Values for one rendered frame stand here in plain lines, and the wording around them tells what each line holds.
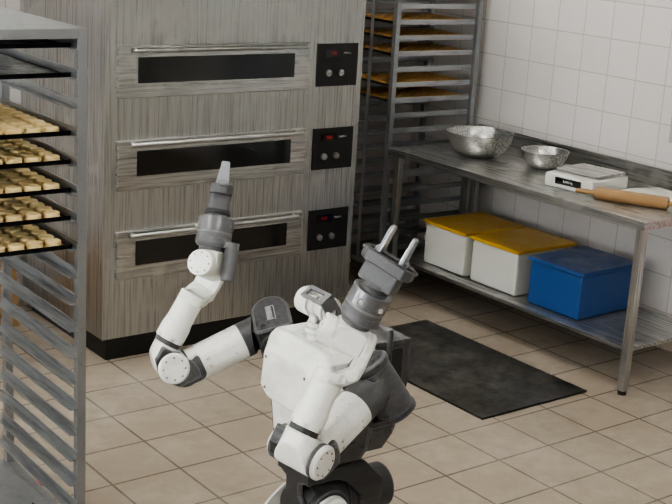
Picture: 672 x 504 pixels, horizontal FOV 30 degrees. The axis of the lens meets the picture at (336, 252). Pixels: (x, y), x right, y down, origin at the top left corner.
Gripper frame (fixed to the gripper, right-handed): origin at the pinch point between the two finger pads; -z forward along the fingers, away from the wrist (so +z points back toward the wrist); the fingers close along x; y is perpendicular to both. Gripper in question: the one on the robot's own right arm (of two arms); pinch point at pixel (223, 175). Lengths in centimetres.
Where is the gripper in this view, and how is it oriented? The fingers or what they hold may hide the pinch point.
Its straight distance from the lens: 313.7
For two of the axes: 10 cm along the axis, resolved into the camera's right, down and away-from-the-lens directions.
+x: 1.3, -1.2, -9.8
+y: -9.8, -1.6, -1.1
